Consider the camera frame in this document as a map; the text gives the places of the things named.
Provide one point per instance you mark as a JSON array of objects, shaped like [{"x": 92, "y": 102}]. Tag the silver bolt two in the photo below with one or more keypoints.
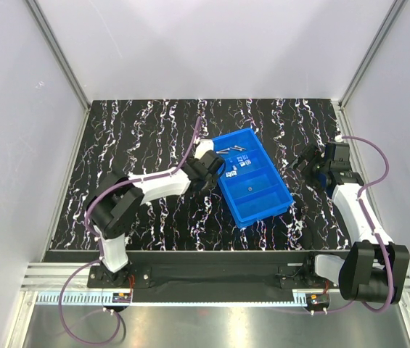
[{"x": 223, "y": 151}]

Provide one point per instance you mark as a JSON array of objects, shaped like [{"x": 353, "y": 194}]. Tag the aluminium corner post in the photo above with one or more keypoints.
[
  {"x": 379, "y": 38},
  {"x": 50, "y": 38}
]

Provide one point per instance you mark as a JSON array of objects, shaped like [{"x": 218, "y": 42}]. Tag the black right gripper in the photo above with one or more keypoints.
[{"x": 310, "y": 159}]

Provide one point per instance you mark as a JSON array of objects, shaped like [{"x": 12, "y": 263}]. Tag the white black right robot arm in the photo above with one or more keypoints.
[{"x": 374, "y": 270}]

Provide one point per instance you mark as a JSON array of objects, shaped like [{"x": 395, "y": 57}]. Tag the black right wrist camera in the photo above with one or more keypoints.
[{"x": 337, "y": 156}]

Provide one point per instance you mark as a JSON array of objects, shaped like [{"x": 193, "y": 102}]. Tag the left aluminium corner post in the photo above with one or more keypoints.
[{"x": 50, "y": 38}]

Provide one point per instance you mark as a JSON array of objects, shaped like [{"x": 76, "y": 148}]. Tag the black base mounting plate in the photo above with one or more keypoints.
[{"x": 203, "y": 277}]

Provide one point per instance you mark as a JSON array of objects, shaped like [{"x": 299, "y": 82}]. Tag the silver bolt one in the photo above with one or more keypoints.
[{"x": 238, "y": 148}]

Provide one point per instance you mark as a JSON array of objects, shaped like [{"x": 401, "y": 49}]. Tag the aluminium frame rail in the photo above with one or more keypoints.
[{"x": 77, "y": 284}]

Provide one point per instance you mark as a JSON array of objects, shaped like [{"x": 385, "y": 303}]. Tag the right aluminium corner post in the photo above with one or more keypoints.
[{"x": 379, "y": 38}]

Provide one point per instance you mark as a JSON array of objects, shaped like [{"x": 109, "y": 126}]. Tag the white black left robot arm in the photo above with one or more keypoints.
[{"x": 113, "y": 208}]

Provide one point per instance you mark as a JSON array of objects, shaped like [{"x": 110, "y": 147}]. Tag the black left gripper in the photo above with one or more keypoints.
[{"x": 212, "y": 164}]

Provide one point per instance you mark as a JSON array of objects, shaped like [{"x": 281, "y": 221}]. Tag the blue plastic divided bin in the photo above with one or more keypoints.
[{"x": 270, "y": 196}]

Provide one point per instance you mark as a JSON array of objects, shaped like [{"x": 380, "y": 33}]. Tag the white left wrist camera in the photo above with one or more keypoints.
[{"x": 203, "y": 146}]

